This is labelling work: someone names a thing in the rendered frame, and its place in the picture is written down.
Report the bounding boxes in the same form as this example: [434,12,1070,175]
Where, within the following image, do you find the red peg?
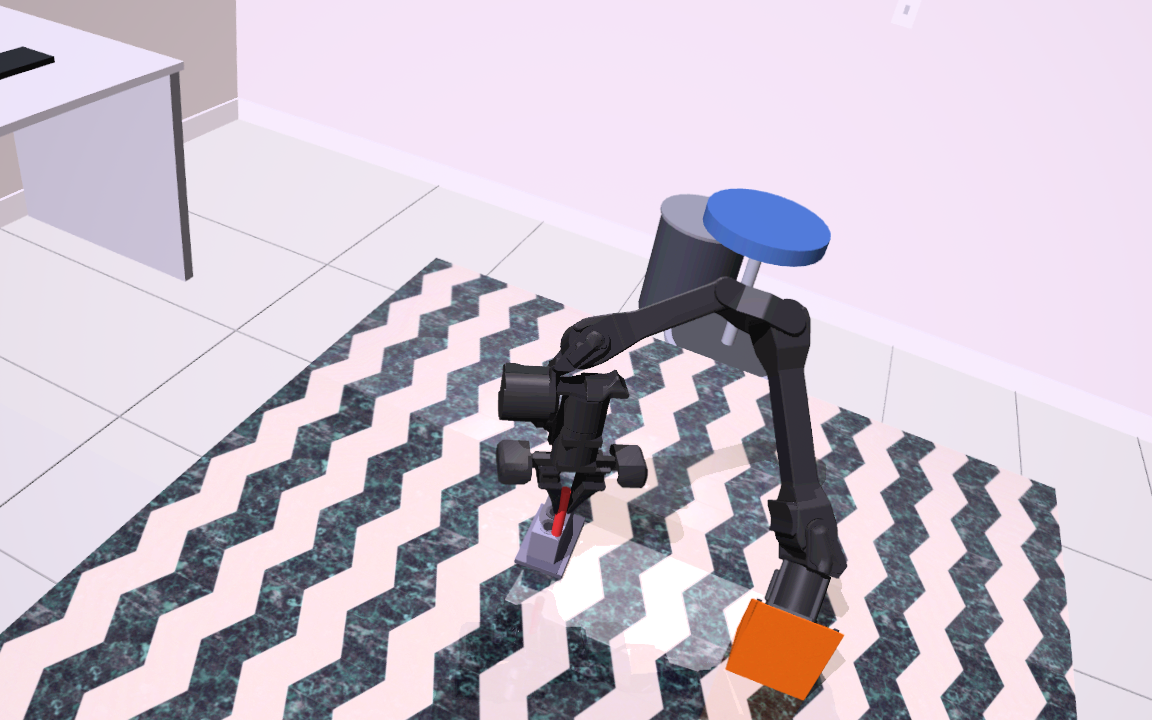
[551,487,571,537]

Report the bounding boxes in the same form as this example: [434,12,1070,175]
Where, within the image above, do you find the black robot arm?
[498,276,848,623]

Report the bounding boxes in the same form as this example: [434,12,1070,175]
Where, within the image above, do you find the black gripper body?
[495,410,647,488]

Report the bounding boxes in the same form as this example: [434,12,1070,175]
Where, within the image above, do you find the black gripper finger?
[535,469,562,513]
[567,473,606,514]

